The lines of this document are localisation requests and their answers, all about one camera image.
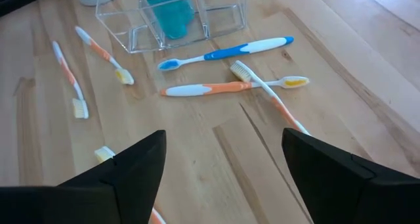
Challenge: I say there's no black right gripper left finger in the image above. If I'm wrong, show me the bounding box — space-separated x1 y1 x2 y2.
0 129 167 224

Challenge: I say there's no slim orange white toothbrush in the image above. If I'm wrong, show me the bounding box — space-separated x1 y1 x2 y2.
94 145 167 224
51 40 90 120
74 25 135 86
229 60 312 137

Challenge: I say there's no blue and white toothbrush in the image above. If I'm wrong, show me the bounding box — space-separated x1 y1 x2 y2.
156 35 295 72

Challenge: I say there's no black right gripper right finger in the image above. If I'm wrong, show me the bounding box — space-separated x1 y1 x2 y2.
281 127 420 224

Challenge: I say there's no thick orange white toothbrush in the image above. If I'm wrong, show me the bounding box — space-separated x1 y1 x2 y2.
159 75 310 98

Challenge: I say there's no clear acrylic organizer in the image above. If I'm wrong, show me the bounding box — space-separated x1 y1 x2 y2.
94 0 248 55

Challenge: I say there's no blue mouthwash bottle white cap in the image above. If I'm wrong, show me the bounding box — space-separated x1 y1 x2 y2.
138 0 196 41

